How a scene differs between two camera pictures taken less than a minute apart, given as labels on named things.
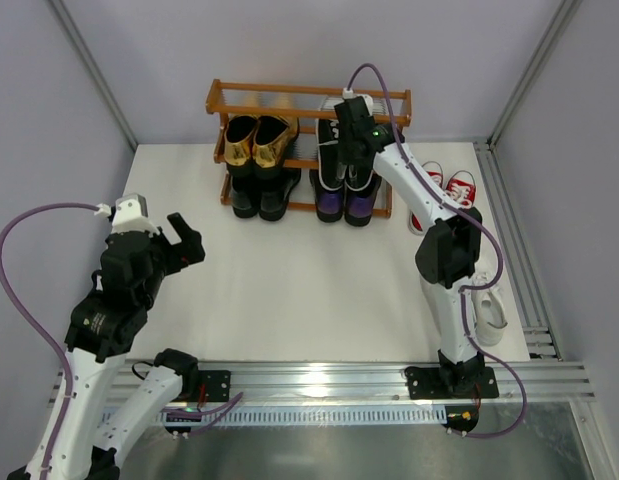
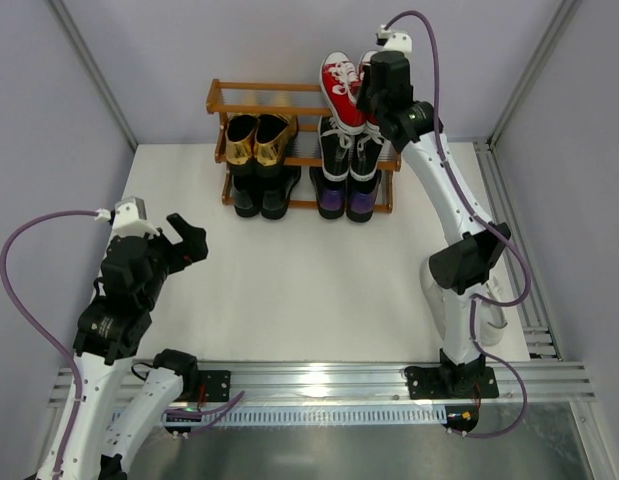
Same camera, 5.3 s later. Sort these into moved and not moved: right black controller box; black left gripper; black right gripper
Moved: black right gripper
Not moved: black left gripper; right black controller box
